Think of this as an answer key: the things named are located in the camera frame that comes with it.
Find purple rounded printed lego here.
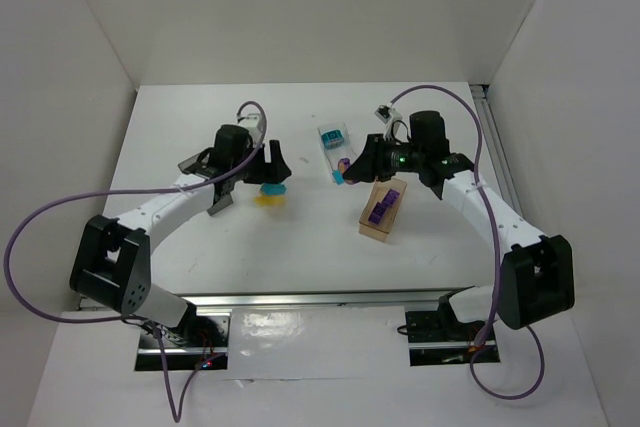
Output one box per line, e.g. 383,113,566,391
338,158,351,173

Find small teal lego brick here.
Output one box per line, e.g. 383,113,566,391
332,171,344,185

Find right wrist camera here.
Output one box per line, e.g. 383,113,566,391
374,104,404,141

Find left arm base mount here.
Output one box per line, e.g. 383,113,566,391
134,309,231,372

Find yellow lego pieces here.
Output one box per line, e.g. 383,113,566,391
254,195,286,207

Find grey translucent container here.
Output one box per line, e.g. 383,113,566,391
178,151,236,216

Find aluminium rail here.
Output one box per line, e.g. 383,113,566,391
469,84,522,215
185,288,452,308

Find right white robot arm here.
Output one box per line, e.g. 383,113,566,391
343,106,575,330

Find amber translucent container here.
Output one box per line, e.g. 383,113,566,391
359,178,407,242

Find clear plastic container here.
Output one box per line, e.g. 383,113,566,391
317,122,357,185

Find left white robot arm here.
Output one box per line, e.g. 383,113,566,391
69,124,291,343

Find purple curved lego piece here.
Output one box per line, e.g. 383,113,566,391
367,202,388,225

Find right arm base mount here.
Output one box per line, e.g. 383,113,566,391
396,311,500,367

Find purple lego brick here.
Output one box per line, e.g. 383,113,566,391
381,189,401,209

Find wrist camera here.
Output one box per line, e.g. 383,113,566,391
374,104,404,141
237,113,266,147

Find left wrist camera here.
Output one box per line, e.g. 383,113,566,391
237,113,266,147

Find aluminium rail right side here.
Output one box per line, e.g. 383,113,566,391
469,84,522,215

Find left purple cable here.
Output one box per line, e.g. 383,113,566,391
3,101,269,423

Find aluminium rail front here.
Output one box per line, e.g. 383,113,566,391
185,288,452,308

